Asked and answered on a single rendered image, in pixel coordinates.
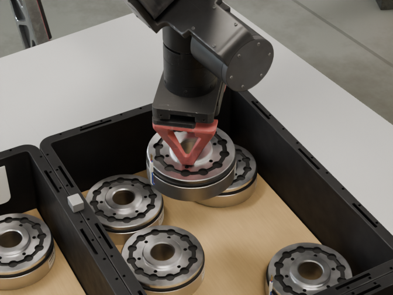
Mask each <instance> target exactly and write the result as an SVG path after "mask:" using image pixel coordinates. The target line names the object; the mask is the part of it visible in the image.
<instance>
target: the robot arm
mask: <svg viewBox="0 0 393 295"><path fill-rule="evenodd" d="M123 1H124V2H125V4H126V5H127V6H128V7H129V8H130V9H131V11H132V12H133V13H134V14H135V15H136V17H137V18H139V19H140V20H141V21H142V22H143V23H144V24H146V25H147V26H148V27H149V28H150V29H151V30H152V31H154V32H155V33H156V34H157V33H158V32H159V31H160V30H161V29H162V32H163V69H164V70H163V73H162V75H161V78H160V82H159V84H158V88H157V91H156V94H155V97H154V100H153V104H152V112H153V116H152V122H153V129H154V130H155V131H156V132H157V133H158V134H159V135H160V136H161V137H162V138H163V140H164V141H165V142H166V143H167V144H168V145H169V147H170V148H171V150H172V151H173V152H174V154H175V155H176V157H177V159H178V160H179V162H180V163H181V164H186V165H191V166H192V165H194V163H195V162H196V160H197V158H198V157H199V155H200V154H201V152H202V151H203V149H204V148H205V146H206V145H207V144H208V143H209V141H210V140H211V139H212V137H213V136H214V134H215V132H216V128H217V124H218V120H217V119H214V117H215V116H217V115H219V111H220V106H221V103H222V98H223V93H224V92H225V88H226V86H228V87H229V88H230V89H231V90H233V91H237V92H241V91H246V90H249V89H251V88H253V87H254V86H255V85H257V84H258V83H259V82H260V81H261V80H262V79H263V78H264V77H265V75H266V74H267V73H268V71H269V69H270V67H271V65H272V62H273V58H274V49H273V46H272V44H271V43H270V42H269V41H268V40H267V39H265V38H264V37H262V35H260V34H259V33H257V32H256V31H255V30H253V29H252V28H251V27H249V26H248V25H247V24H245V23H244V22H243V21H242V20H240V19H239V18H238V17H236V16H235V15H234V14H232V13H231V12H230V7H229V6H228V5H227V4H225V3H224V2H223V1H222V0H123ZM173 130H175V131H185V132H187V133H194V134H195V137H199V138H198V140H197V141H196V143H195V144H194V147H193V148H192V150H191V152H190V153H189V154H186V153H185V152H184V150H183V148H182V147H181V145H180V143H179V141H178V139H177V137H176V135H175V134H174V132H173Z"/></svg>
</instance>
